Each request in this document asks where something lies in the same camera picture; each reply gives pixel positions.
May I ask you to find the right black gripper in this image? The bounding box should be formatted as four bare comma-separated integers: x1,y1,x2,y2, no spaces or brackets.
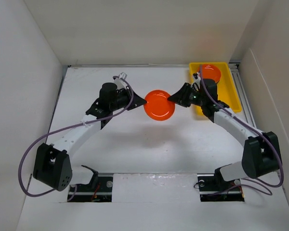
168,82,206,107

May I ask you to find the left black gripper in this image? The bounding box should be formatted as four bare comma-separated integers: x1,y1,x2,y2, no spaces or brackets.
110,86,146,112

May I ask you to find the orange plate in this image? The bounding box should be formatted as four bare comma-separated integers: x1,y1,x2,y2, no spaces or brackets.
144,90,175,121
198,64,222,83

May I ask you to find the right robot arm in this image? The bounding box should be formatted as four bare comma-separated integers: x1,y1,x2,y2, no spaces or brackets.
168,79,284,190

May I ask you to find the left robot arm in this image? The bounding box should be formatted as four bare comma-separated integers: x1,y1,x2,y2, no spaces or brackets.
33,77,147,191

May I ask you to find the yellow plastic bin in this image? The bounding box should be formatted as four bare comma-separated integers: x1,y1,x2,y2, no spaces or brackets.
189,62,242,113

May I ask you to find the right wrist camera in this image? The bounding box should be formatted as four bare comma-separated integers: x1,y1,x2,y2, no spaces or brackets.
192,72,201,81

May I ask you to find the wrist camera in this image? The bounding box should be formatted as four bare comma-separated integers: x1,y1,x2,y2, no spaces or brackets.
192,72,201,81
113,72,128,90

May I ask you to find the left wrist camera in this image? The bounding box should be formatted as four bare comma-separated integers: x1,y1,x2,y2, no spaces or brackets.
113,72,128,90

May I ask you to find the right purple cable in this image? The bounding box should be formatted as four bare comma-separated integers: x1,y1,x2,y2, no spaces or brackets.
198,64,284,196

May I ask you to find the purple cable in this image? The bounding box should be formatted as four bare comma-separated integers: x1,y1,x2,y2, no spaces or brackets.
198,64,284,196
18,76,135,202

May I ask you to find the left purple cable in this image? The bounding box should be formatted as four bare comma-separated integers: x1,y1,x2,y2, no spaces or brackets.
18,76,135,202

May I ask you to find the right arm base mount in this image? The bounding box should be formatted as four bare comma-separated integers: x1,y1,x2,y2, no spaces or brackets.
194,173,245,202

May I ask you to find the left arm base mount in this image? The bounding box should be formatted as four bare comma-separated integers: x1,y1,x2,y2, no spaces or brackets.
67,173,114,203

